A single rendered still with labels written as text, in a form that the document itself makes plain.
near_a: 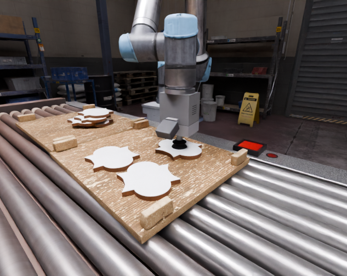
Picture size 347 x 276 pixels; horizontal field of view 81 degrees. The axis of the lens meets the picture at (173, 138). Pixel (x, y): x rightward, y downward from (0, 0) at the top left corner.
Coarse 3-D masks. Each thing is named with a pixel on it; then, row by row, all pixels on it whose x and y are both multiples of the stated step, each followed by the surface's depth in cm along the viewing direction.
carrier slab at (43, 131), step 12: (36, 120) 84; (48, 120) 84; (60, 120) 84; (120, 120) 84; (24, 132) 75; (36, 132) 71; (48, 132) 71; (60, 132) 71; (72, 132) 71; (84, 132) 71; (96, 132) 71; (108, 132) 71; (120, 132) 72; (48, 144) 61
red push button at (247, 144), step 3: (243, 141) 65; (246, 141) 65; (240, 144) 62; (243, 144) 62; (246, 144) 62; (249, 144) 62; (252, 144) 62; (255, 144) 62; (258, 144) 62; (246, 147) 60; (249, 147) 60; (252, 147) 60; (255, 147) 60; (258, 147) 60; (255, 150) 58
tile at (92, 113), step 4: (92, 108) 85; (96, 108) 85; (104, 108) 85; (80, 112) 79; (84, 112) 79; (88, 112) 79; (92, 112) 79; (96, 112) 79; (100, 112) 79; (104, 112) 79; (108, 112) 79; (112, 112) 81; (84, 116) 74; (88, 116) 75; (92, 116) 75; (96, 116) 75; (100, 116) 75; (104, 116) 76
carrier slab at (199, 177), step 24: (96, 144) 61; (120, 144) 61; (144, 144) 61; (72, 168) 47; (168, 168) 47; (192, 168) 47; (216, 168) 47; (240, 168) 49; (96, 192) 38; (120, 192) 38; (192, 192) 38; (120, 216) 33; (168, 216) 33; (144, 240) 30
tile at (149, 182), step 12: (132, 168) 45; (144, 168) 45; (156, 168) 45; (132, 180) 40; (144, 180) 40; (156, 180) 40; (168, 180) 40; (132, 192) 38; (144, 192) 37; (156, 192) 37; (168, 192) 38
